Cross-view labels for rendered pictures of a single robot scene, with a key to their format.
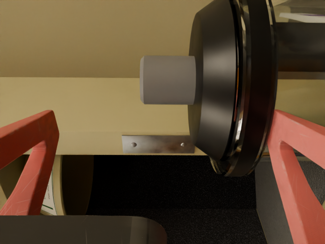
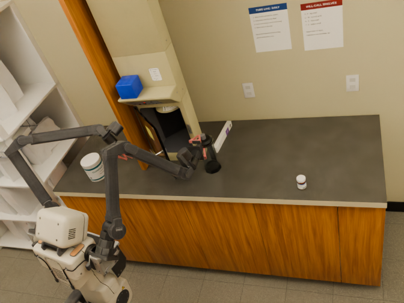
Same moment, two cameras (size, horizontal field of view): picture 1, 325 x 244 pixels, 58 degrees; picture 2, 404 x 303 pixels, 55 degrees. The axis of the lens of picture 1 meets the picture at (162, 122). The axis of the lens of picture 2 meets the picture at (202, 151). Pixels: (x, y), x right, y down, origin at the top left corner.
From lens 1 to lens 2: 2.10 m
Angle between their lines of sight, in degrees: 39
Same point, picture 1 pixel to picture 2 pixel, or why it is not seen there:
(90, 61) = (186, 68)
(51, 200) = (167, 110)
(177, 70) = (204, 137)
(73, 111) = (189, 113)
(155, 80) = (202, 136)
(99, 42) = (193, 71)
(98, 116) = (190, 118)
